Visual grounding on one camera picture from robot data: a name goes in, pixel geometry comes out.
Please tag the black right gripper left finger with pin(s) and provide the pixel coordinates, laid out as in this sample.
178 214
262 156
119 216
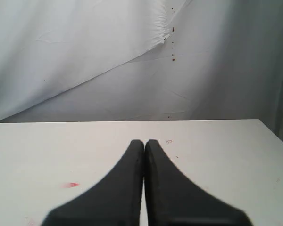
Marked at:
113 201

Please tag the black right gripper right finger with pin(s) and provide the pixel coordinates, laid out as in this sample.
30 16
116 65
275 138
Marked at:
173 200

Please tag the white backdrop cloth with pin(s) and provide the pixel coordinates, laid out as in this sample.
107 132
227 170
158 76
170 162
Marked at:
141 60

